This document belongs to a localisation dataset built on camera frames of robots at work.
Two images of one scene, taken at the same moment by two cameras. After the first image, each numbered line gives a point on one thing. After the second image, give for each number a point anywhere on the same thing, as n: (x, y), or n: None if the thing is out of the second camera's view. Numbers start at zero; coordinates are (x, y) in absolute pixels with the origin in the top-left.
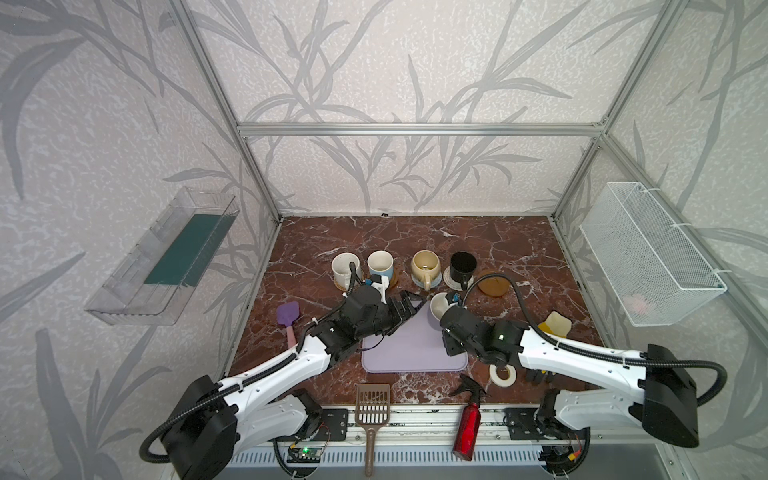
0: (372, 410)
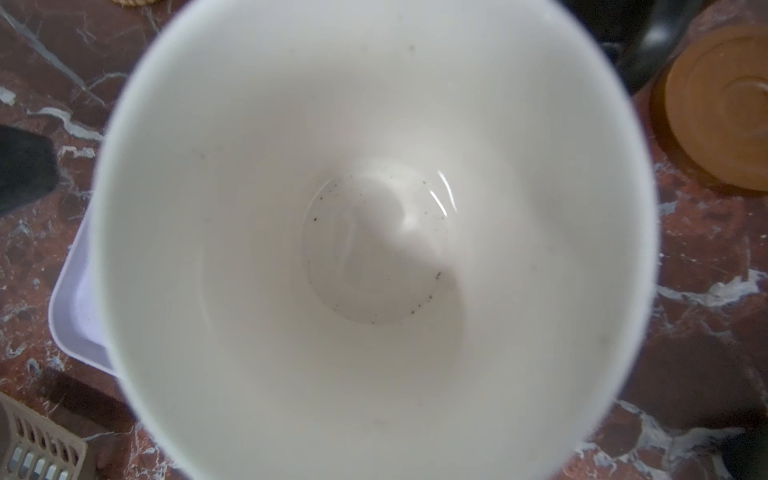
0: (35, 447)
